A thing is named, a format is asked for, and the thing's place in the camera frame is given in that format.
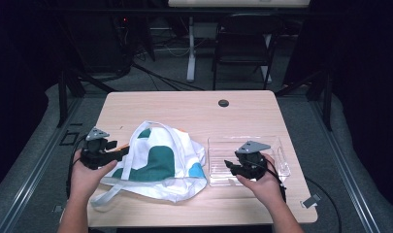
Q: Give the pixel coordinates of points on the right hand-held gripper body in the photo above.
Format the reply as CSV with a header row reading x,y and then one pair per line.
x,y
251,163

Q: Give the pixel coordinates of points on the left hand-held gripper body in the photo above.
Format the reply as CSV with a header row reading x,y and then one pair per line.
x,y
93,153

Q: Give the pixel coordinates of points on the clear plastic tray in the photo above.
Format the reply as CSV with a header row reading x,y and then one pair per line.
x,y
220,155

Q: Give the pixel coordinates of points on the white tote bag green patches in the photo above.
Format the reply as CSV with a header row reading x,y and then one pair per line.
x,y
158,161

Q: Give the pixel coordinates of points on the person's left hand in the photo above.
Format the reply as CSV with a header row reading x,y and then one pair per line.
x,y
85,179

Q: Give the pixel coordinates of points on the person's right hand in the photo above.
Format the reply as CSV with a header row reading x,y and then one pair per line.
x,y
265,187

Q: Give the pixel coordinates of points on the round table grommet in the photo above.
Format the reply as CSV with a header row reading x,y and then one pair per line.
x,y
223,103

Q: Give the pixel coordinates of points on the black metal stand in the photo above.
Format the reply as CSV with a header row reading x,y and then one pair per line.
x,y
63,97
327,97

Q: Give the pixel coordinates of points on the dark equipment cabinet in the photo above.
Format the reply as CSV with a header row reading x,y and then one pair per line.
x,y
100,42

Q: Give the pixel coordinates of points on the black chair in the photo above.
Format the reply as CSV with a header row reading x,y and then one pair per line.
x,y
241,48

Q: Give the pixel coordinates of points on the white desk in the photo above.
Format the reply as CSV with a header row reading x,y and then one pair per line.
x,y
191,48

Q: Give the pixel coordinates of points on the metal floor rail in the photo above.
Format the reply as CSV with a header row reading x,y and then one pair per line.
x,y
346,174
35,174

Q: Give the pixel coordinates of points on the grey bracket on table corner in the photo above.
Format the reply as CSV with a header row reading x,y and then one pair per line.
x,y
310,200

